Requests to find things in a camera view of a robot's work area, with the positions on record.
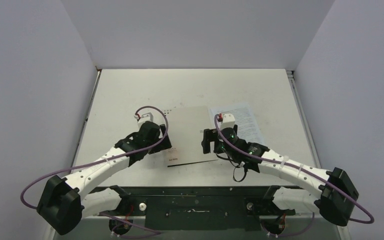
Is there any printed white paper sheet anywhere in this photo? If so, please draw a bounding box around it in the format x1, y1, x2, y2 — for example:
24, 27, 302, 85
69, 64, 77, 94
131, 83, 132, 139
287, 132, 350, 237
208, 102, 266, 145

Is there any cream and black file folder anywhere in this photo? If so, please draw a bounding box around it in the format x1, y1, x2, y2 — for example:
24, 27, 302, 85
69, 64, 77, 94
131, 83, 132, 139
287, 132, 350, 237
163, 106, 217, 167

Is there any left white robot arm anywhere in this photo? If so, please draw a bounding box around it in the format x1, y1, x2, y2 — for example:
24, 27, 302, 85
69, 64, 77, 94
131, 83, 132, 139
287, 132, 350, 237
36, 120, 172, 235

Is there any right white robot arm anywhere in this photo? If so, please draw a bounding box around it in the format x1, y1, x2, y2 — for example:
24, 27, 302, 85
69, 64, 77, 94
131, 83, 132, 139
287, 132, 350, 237
201, 127, 359, 227

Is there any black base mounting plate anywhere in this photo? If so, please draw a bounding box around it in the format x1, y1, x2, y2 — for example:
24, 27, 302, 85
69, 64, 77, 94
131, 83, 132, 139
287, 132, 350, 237
106, 185, 296, 231

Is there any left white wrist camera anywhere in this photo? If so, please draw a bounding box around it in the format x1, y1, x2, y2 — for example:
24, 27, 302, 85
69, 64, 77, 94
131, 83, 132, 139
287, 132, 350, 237
134, 112, 154, 129

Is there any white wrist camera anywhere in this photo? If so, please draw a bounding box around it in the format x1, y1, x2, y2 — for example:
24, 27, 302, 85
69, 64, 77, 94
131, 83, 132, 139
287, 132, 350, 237
134, 112, 154, 129
217, 113, 237, 130

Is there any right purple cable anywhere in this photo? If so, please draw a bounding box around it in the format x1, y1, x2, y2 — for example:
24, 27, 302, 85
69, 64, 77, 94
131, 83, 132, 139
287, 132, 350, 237
213, 114, 375, 238

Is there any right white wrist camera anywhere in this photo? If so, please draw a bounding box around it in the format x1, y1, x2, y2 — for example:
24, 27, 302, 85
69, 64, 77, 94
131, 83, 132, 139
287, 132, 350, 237
217, 113, 237, 130

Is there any aluminium frame rail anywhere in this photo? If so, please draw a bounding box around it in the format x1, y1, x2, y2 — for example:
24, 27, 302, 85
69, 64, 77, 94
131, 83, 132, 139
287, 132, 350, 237
44, 212, 350, 240

